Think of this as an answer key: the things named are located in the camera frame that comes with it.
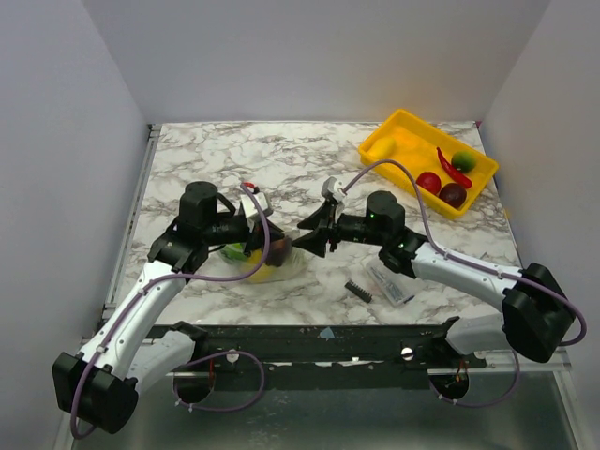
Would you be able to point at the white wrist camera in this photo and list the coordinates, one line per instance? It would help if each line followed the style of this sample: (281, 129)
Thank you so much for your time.
(254, 205)
(332, 191)

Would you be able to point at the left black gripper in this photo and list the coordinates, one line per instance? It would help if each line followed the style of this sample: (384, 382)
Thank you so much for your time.
(255, 236)

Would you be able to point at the red toy chili pepper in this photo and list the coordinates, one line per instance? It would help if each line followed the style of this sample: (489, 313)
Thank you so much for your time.
(454, 173)

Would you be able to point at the clear bag of screws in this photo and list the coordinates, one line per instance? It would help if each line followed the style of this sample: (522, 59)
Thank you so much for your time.
(392, 285)

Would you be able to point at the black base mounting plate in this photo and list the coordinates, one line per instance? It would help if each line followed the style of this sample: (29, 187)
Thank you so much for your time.
(316, 357)

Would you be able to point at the green toy watermelon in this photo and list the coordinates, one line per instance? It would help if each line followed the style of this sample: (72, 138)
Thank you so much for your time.
(234, 252)

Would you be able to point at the white toy cauliflower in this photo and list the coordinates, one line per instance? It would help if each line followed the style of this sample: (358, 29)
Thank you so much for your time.
(295, 264)

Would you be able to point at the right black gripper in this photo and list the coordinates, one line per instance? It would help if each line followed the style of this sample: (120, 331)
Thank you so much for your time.
(331, 227)

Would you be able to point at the dark red toy plum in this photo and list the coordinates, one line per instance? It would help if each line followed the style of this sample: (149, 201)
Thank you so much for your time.
(453, 194)

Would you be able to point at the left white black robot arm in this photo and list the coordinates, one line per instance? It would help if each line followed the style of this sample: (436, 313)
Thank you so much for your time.
(101, 384)

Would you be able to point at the yellow toy banana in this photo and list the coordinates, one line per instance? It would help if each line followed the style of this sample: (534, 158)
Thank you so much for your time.
(265, 273)

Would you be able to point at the dark purple toy fruit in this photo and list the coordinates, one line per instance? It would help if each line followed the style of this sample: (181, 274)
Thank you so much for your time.
(279, 251)

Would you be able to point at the yellow plastic bin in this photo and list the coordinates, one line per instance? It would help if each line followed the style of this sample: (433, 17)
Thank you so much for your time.
(417, 141)

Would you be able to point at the green yellow toy mango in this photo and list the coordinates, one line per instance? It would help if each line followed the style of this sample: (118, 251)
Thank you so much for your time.
(463, 161)

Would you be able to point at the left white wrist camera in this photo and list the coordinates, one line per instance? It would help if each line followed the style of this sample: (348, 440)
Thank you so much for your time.
(254, 205)

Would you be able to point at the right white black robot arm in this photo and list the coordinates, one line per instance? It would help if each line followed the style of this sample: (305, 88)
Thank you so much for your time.
(530, 315)

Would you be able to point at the clear zip top bag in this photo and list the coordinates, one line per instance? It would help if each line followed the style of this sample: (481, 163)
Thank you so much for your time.
(242, 267)

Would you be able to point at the aluminium extrusion rail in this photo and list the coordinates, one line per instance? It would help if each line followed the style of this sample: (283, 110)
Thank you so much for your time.
(502, 359)

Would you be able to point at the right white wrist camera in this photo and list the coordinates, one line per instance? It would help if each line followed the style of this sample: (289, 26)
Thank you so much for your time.
(332, 191)

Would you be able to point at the black comb-like part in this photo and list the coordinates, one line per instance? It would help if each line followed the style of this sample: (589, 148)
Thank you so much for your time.
(359, 292)

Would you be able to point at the red toy apple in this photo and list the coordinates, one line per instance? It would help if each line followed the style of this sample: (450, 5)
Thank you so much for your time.
(429, 181)

